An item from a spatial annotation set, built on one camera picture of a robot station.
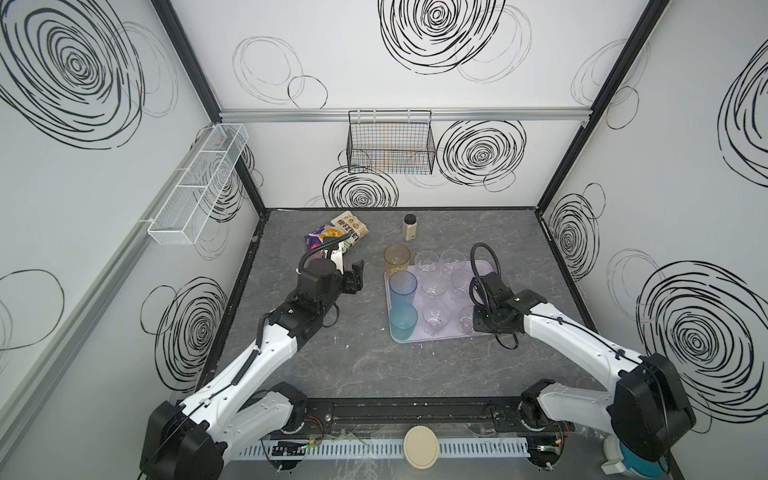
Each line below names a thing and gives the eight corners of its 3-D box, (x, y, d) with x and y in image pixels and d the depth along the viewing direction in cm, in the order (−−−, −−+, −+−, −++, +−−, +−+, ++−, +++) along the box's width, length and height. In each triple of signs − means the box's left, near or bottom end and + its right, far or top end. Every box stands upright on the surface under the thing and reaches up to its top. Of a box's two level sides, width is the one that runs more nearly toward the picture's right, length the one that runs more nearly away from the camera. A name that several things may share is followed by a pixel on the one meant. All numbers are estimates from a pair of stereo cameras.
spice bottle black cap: (403, 240, 112) (404, 223, 105) (403, 231, 115) (404, 214, 108) (415, 240, 112) (416, 223, 105) (414, 231, 115) (416, 214, 108)
